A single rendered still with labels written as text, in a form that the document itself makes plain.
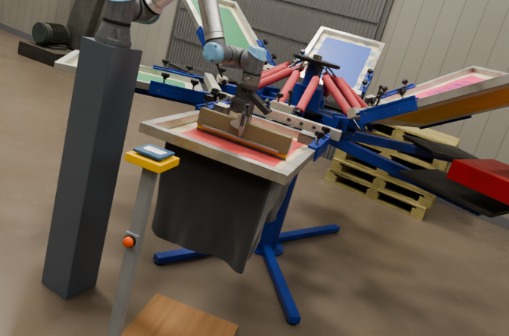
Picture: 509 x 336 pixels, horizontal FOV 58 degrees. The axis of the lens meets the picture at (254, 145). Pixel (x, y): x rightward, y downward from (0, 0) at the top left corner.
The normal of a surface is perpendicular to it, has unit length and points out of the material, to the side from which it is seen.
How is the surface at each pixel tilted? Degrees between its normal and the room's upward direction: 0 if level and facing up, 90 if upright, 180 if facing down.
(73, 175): 90
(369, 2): 90
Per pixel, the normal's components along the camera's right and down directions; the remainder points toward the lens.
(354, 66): 0.05, -0.70
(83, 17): -0.38, 0.15
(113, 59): 0.83, 0.35
